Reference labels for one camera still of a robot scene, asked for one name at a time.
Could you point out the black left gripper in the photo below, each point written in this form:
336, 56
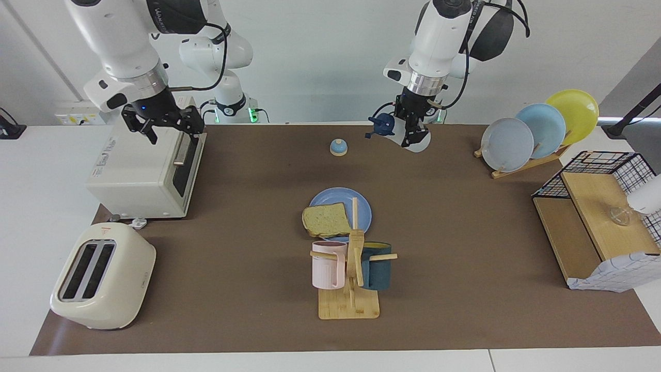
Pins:
419, 103

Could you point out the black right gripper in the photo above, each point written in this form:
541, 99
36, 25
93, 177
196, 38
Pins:
152, 106

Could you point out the white bottle with blue cap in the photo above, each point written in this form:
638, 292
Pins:
384, 126

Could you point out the toasted bread slice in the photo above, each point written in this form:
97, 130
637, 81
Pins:
325, 219

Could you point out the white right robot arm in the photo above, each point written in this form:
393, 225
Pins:
119, 36

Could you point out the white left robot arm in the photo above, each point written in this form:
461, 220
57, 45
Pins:
444, 36

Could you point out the grey round plate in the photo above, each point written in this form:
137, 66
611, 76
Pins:
506, 144

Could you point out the wooden plate rack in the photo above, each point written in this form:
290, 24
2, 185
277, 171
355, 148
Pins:
521, 169

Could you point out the light blue round plate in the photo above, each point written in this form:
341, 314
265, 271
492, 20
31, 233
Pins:
547, 126

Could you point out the yellow round plate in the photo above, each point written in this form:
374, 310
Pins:
578, 111

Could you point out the white toaster oven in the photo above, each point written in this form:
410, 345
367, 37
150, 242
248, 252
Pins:
139, 170

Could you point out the small blue call bell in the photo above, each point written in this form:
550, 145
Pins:
338, 149

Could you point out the white power strip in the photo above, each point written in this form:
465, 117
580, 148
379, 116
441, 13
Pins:
72, 114

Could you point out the dark teal mug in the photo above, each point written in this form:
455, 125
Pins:
379, 271

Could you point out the brown table mat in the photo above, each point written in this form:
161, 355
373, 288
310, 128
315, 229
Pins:
232, 268

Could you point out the pink mug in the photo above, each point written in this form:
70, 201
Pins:
325, 268

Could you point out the cream two-slot toaster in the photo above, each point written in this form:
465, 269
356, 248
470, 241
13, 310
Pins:
108, 289

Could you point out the wooden mug tree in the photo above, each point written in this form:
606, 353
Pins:
351, 305

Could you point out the wooden shelf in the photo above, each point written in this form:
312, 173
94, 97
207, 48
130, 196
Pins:
594, 206

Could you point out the clear glass cup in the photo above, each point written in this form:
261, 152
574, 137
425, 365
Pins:
619, 216

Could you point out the white plastic cylinder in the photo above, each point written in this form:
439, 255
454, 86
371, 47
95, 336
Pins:
645, 199

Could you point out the white checkered cloth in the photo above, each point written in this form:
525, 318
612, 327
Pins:
619, 271

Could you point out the black camera stand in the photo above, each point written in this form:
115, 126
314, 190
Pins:
632, 112

